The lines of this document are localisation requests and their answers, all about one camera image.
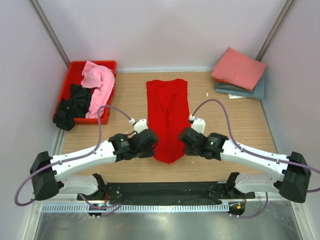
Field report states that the black t-shirt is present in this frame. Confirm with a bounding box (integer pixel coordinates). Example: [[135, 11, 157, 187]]
[[53, 84, 92, 131]]

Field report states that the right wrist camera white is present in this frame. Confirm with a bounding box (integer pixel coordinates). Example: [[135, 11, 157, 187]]
[[188, 115, 206, 134]]

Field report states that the folded dark grey t-shirt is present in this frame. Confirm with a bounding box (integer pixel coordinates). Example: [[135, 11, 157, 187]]
[[215, 79, 254, 93]]

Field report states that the folded salmon t-shirt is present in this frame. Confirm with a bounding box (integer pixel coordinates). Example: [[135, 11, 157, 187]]
[[211, 47, 267, 91]]

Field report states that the white slotted cable duct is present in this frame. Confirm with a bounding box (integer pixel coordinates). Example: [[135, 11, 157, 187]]
[[41, 202, 230, 214]]

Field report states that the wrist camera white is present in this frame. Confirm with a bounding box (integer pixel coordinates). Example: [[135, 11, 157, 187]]
[[129, 118, 148, 134], [188, 115, 206, 134]]

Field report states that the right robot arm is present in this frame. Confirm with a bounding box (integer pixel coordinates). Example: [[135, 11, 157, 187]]
[[179, 127, 311, 203]]

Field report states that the folded grey-blue t-shirt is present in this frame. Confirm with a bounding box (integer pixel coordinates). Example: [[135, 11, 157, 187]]
[[214, 72, 266, 100]]

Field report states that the folded white cloth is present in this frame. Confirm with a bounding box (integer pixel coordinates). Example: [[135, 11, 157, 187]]
[[227, 94, 245, 99]]

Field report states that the red t-shirt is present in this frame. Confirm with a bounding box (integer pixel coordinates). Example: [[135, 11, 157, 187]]
[[146, 78, 190, 164]]

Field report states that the aluminium frame rail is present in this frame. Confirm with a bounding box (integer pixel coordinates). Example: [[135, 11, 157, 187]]
[[32, 179, 306, 203]]

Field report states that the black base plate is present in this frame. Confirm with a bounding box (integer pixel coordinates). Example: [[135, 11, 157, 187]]
[[84, 181, 255, 206]]

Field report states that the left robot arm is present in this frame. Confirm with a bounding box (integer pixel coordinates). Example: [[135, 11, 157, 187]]
[[29, 128, 159, 201]]

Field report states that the pink t-shirt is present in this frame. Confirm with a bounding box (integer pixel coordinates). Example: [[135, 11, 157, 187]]
[[81, 61, 115, 119]]

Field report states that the red plastic bin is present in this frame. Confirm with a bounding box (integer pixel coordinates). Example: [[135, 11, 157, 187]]
[[52, 60, 117, 125]]

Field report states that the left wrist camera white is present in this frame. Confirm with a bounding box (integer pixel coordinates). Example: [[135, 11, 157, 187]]
[[129, 118, 148, 134]]

